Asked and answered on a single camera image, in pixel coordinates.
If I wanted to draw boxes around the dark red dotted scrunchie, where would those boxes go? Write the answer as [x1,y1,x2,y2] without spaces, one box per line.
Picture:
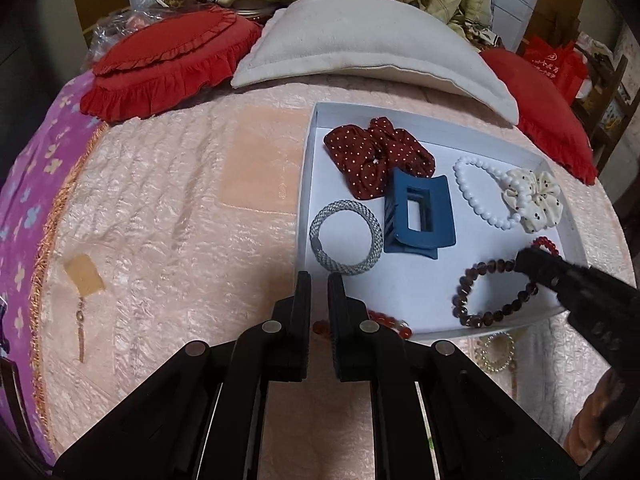
[323,116,436,200]

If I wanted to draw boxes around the gold bracelet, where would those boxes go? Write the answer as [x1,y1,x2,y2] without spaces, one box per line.
[475,332,516,373]

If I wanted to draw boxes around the white pillow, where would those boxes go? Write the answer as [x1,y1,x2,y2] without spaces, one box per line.
[231,0,519,125]

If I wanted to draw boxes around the white bead bracelet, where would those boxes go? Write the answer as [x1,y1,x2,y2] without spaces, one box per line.
[454,155,531,231]

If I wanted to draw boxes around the pink textured bedspread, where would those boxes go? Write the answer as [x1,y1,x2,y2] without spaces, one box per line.
[30,75,636,480]

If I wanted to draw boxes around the white cardboard box tray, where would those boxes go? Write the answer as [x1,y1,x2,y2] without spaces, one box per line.
[296,102,588,345]

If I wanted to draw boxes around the blue hair claw clip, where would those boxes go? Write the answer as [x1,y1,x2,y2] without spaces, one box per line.
[383,167,456,261]

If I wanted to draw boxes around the orange-red bead bracelet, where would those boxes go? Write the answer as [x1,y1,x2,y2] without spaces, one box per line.
[312,310,413,341]

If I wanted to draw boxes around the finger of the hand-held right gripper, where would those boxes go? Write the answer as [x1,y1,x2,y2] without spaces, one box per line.
[514,249,576,306]

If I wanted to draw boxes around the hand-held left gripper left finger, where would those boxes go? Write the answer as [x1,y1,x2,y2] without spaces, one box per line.
[52,270,312,480]

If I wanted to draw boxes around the purple floral bed sheet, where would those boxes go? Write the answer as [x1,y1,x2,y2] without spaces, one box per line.
[0,70,101,466]

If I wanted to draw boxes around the dark maroon bead bracelet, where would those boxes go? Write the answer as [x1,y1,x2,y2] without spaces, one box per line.
[451,258,541,329]

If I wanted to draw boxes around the silver mesh bracelet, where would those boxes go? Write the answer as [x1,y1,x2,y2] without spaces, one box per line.
[309,200,383,276]

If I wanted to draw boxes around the wooden chair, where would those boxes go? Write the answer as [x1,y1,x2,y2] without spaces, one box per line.
[570,45,631,171]

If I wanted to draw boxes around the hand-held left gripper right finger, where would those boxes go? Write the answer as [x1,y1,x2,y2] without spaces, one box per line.
[327,275,581,480]

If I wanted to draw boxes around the red shopping bag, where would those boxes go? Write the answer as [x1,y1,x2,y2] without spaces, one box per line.
[522,35,588,101]

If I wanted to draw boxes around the red bead bracelet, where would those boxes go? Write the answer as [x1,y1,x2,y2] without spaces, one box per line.
[530,236,558,261]

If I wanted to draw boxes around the cream dotted scrunchie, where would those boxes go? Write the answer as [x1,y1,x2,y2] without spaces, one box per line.
[500,169,563,233]

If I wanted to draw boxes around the red ruffled cushion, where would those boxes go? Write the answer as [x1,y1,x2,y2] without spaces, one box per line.
[480,49,599,184]
[80,7,264,123]

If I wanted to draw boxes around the clear plastic bags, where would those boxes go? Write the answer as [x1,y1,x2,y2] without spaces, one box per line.
[87,0,166,56]

